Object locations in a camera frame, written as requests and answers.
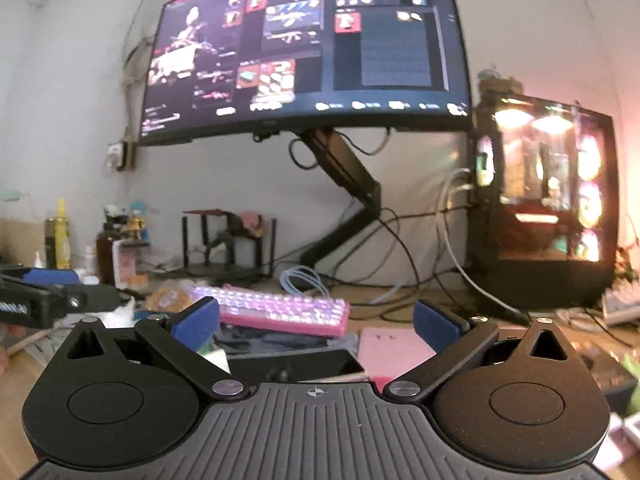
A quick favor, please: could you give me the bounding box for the black curved monitor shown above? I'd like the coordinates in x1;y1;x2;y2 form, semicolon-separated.
139;0;472;145

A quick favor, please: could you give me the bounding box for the pink mechanical keyboard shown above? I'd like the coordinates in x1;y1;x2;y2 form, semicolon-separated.
191;285;350;338

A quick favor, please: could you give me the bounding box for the light blue coiled cable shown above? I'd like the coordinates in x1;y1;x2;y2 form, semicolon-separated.
278;264;331;298

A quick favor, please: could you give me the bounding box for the yellow spray bottle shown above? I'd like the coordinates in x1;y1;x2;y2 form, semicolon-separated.
54;198;72;270

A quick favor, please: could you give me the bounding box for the pink desk mat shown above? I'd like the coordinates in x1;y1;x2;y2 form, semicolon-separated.
357;327;436;391

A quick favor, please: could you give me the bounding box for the gold blue-haired figurine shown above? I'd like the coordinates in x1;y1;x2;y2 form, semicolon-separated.
122;202;149;242

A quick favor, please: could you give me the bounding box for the glowing glass PC case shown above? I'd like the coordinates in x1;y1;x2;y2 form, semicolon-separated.
464;92;620;311

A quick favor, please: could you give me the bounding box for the packaged waffle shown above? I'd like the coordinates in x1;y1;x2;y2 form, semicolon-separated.
145;287;192;313

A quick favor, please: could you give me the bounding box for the white blue keyboard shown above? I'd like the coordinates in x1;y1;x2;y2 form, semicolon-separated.
602;282;640;326

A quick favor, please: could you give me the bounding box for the black figurine with stand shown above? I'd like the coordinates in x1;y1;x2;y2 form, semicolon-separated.
181;208;278;282

